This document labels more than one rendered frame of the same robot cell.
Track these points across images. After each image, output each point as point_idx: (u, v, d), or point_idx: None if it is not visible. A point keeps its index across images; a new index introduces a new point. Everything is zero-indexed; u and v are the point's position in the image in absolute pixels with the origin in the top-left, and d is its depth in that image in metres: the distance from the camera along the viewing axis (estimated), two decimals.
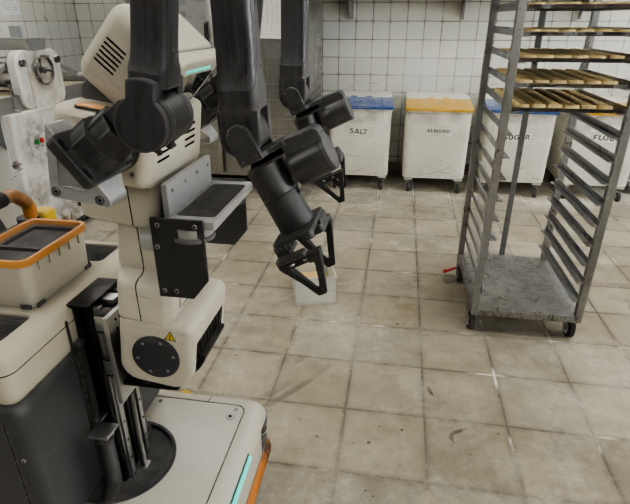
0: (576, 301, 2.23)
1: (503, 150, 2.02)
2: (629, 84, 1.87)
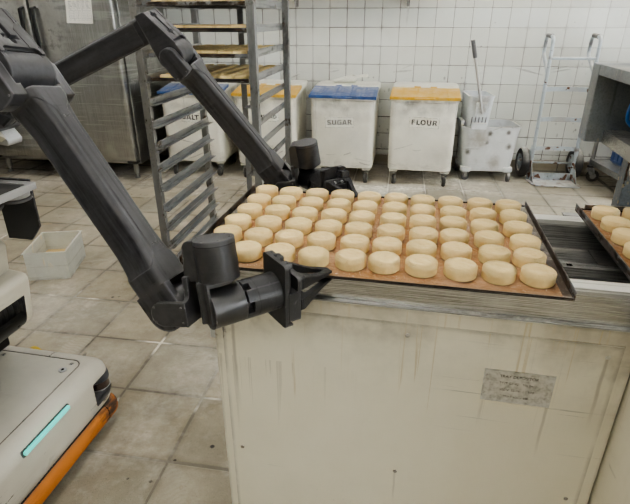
0: None
1: (153, 120, 2.06)
2: None
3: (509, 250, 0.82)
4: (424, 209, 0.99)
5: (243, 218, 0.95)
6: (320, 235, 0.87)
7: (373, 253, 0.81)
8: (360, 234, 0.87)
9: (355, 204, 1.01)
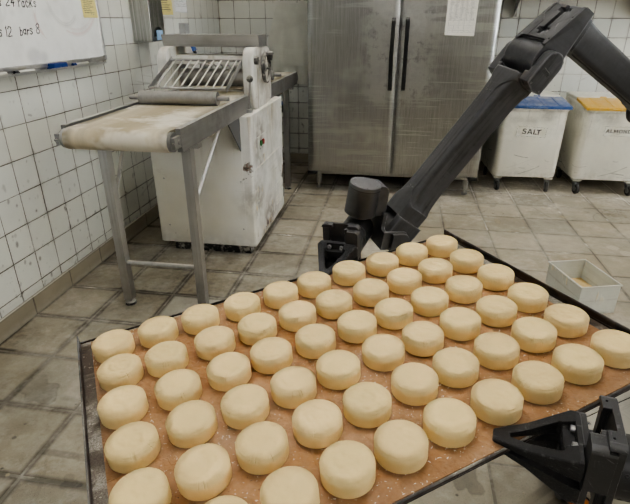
0: None
1: None
2: None
3: (146, 363, 0.59)
4: (309, 409, 0.50)
5: (487, 272, 0.72)
6: (373, 286, 0.70)
7: (295, 289, 0.71)
8: (335, 306, 0.67)
9: (422, 364, 0.55)
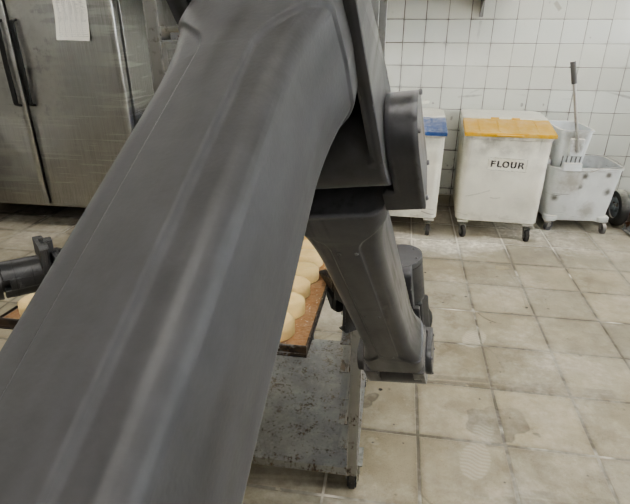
0: (343, 447, 1.45)
1: None
2: None
3: None
4: None
5: None
6: None
7: (303, 246, 0.85)
8: None
9: None
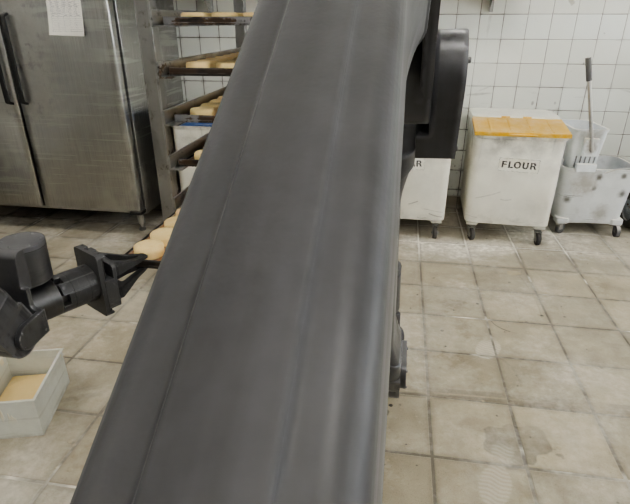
0: None
1: None
2: None
3: None
4: None
5: None
6: None
7: None
8: None
9: None
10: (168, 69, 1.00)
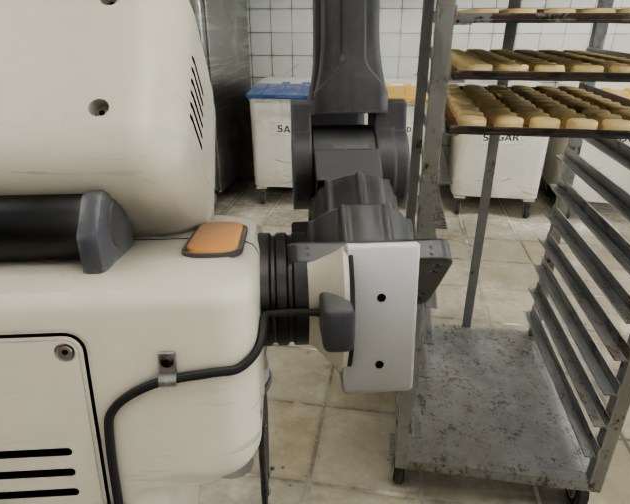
0: (592, 456, 1.15)
1: (438, 165, 0.94)
2: None
3: (544, 88, 1.32)
4: (486, 93, 1.22)
5: (582, 119, 0.90)
6: (585, 106, 1.04)
7: (596, 100, 1.11)
8: (566, 101, 1.10)
9: (496, 101, 1.09)
10: None
